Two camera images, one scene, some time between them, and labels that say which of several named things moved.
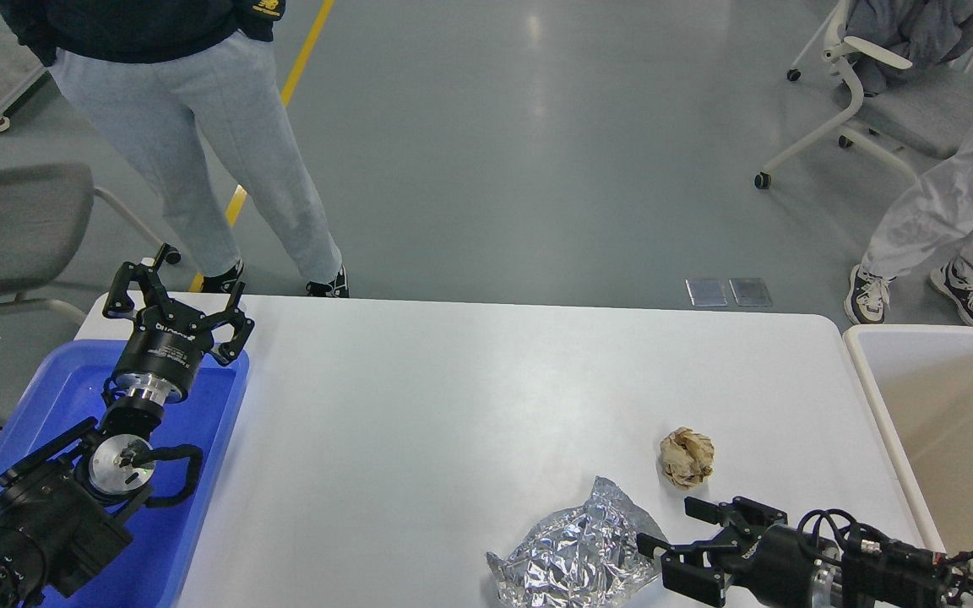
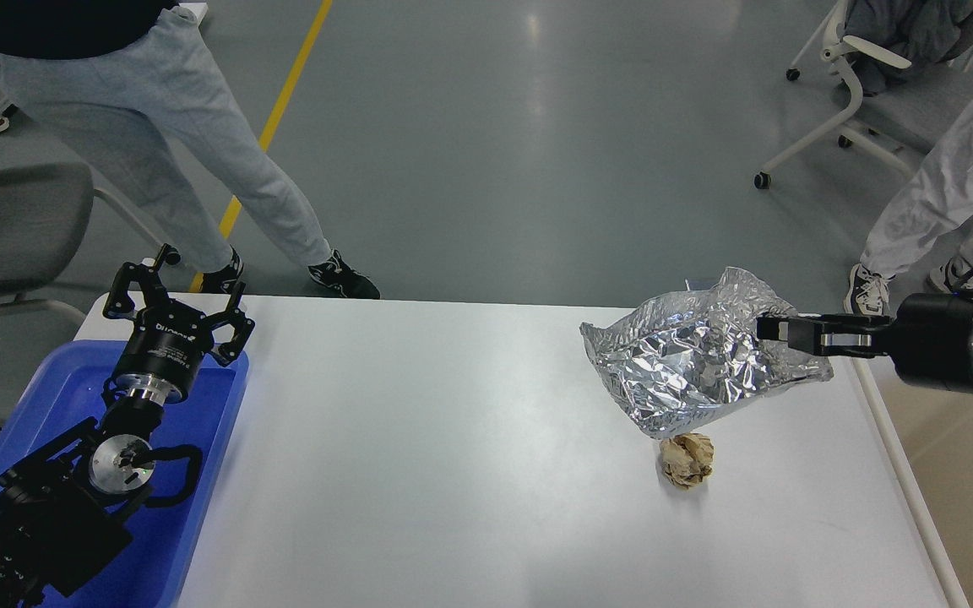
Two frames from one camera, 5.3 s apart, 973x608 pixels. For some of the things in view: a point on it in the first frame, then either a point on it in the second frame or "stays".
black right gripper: x=780 y=567 → x=941 y=338
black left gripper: x=163 y=353 stays
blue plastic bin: x=65 y=387 stays
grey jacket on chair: x=923 y=32 stays
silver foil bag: x=585 y=558 → x=673 y=361
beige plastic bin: x=955 y=398 stays
